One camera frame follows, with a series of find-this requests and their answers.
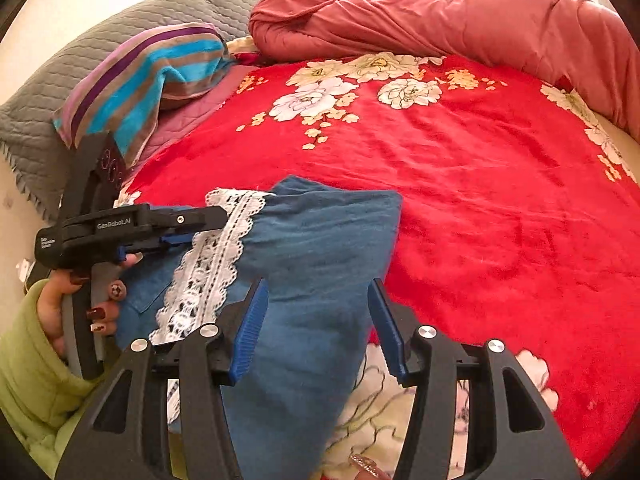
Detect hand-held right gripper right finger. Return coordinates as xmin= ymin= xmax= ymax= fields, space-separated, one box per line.
xmin=367 ymin=278 xmax=581 ymax=480

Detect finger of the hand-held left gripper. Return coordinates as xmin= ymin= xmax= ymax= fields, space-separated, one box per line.
xmin=117 ymin=232 xmax=196 ymax=262
xmin=150 ymin=204 xmax=229 ymax=234

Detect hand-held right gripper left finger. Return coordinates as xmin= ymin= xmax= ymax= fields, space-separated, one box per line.
xmin=55 ymin=278 xmax=269 ymax=480

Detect blue pants with lace hems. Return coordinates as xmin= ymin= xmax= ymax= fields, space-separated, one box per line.
xmin=115 ymin=175 xmax=403 ymax=480

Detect person's left forearm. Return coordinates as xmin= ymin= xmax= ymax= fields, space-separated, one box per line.
xmin=0 ymin=280 xmax=121 ymax=467

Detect person's left hand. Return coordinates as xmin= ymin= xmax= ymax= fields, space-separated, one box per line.
xmin=37 ymin=252 xmax=144 ymax=361

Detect pink quilted pillow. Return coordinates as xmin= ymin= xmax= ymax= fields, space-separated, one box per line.
xmin=142 ymin=64 xmax=253 ymax=157

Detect striped towel pillow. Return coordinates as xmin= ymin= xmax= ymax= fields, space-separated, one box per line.
xmin=52 ymin=22 xmax=232 ymax=168

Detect grey quilted pillow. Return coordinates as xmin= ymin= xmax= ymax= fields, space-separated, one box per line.
xmin=0 ymin=0 xmax=316 ymax=223

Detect red floral blanket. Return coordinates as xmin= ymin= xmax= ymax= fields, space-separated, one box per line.
xmin=115 ymin=52 xmax=640 ymax=480

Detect yellow floral cloth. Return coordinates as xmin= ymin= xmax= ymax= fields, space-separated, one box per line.
xmin=226 ymin=35 xmax=262 ymax=65

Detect pink comforter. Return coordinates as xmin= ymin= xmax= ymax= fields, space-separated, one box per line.
xmin=248 ymin=0 xmax=640 ymax=143

